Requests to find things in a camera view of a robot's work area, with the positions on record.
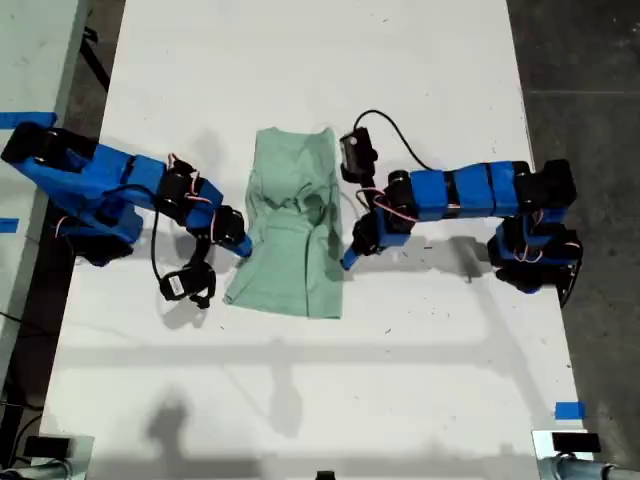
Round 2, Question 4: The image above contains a pale green T-shirt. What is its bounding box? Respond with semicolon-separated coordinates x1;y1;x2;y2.
222;126;345;320

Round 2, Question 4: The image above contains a long blue tape strip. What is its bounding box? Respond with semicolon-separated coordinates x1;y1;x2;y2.
0;112;58;130

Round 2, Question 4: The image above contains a white side table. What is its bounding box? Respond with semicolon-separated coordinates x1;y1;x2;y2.
0;0;94;381

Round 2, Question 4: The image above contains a silver metal plate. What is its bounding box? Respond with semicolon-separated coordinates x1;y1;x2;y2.
531;428;596;480

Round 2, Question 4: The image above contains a small black box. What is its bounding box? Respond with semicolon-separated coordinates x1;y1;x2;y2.
552;432;601;454
23;436;74;457

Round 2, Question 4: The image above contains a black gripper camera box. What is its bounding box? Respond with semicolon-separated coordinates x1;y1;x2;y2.
158;263;218;309
338;127;379;183

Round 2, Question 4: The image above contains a black camera cable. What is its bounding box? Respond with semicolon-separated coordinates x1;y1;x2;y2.
353;109;437;172
150;208;167;284

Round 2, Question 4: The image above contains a black base cable loop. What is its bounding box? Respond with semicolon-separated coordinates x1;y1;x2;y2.
558;239;585;307

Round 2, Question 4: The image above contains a black strap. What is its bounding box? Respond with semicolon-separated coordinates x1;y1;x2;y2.
79;24;112;94

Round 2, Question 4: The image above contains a thin black floor cable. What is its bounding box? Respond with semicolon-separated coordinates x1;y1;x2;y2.
0;310;54;336

